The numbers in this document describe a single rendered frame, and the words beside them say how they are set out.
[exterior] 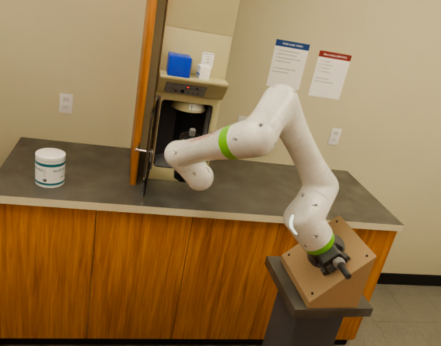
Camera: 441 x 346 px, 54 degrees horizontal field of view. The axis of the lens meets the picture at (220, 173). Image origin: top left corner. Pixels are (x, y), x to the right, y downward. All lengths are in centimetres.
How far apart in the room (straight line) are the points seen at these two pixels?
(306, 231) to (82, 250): 112
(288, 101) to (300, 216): 40
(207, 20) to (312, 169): 91
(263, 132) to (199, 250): 107
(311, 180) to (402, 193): 186
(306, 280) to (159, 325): 107
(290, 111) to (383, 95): 167
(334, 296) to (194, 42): 126
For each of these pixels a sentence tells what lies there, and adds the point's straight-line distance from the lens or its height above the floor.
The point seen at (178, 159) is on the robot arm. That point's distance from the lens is 161.
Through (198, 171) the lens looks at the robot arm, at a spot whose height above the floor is 126.
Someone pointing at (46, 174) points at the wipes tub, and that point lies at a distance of 211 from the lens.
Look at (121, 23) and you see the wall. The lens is 253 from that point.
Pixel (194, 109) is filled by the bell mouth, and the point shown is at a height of 133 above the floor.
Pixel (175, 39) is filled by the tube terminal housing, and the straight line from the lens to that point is 211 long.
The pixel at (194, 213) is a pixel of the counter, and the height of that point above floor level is 92.
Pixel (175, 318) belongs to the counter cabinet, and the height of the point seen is 25.
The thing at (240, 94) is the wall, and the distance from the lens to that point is 266.
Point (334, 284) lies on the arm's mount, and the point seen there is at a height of 104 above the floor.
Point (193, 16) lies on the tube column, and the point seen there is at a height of 177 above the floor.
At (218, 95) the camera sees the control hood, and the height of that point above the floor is 144.
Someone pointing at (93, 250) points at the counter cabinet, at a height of 66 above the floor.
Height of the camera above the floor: 192
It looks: 23 degrees down
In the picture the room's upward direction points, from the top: 11 degrees clockwise
